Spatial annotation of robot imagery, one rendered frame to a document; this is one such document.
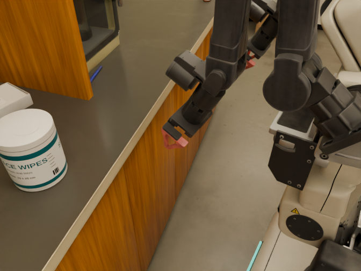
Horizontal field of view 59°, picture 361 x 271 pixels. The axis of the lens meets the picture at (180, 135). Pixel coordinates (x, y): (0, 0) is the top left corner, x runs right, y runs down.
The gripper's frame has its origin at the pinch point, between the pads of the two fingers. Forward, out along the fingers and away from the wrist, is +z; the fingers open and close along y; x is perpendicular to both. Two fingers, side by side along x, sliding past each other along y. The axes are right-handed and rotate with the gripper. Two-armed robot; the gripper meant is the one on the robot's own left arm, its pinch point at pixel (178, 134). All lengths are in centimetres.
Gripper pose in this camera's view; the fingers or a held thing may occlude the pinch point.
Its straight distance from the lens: 81.4
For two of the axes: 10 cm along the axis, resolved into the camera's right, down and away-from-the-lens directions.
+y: -5.1, 5.7, -6.5
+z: -3.9, 5.2, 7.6
